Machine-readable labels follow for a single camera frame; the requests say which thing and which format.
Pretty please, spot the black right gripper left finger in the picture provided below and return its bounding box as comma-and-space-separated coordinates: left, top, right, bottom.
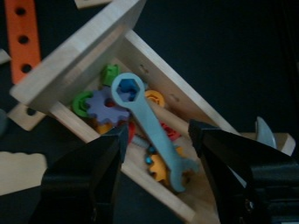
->
29, 123, 130, 224

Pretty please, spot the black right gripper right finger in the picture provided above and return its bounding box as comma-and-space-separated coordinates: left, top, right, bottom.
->
188, 118, 299, 224

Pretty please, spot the grey toy screw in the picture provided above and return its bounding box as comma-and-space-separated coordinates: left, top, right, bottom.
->
130, 135, 152, 150

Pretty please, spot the blue toy screw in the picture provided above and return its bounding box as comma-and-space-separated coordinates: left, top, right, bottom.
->
116, 78, 140, 102

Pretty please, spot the grey toy tool blade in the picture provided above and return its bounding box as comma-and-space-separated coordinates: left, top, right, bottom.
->
255, 115, 278, 150

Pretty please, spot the flat wooden toy piece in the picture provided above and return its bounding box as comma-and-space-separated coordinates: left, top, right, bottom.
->
0, 150, 49, 197

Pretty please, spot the yellow toy gear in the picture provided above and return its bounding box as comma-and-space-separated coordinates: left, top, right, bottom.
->
144, 144, 195, 187

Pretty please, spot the red toy gear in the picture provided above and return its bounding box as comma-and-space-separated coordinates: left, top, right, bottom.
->
126, 120, 183, 144

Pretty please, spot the purple toy gear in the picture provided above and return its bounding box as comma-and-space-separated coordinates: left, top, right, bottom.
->
86, 86, 131, 126

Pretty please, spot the green toy nut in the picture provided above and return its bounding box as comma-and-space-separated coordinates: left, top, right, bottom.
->
71, 90, 95, 118

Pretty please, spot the blue toy wrench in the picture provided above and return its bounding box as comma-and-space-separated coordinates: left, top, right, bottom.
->
110, 72, 202, 193

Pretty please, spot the natural wooden perforated bar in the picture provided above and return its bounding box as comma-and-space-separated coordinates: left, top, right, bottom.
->
5, 102, 47, 132

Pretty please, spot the yellow toy nut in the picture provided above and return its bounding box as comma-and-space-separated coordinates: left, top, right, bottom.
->
144, 89, 166, 109

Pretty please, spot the green toy bolt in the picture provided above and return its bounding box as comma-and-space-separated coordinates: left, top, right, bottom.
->
100, 63, 122, 88

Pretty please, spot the wooden toy toolbox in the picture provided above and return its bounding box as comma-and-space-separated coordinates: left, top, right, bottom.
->
8, 0, 296, 224

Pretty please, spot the orange perforated toy bar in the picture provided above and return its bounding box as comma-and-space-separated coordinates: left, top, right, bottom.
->
4, 0, 43, 86

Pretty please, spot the small wooden block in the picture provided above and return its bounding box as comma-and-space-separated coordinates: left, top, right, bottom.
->
73, 0, 115, 11

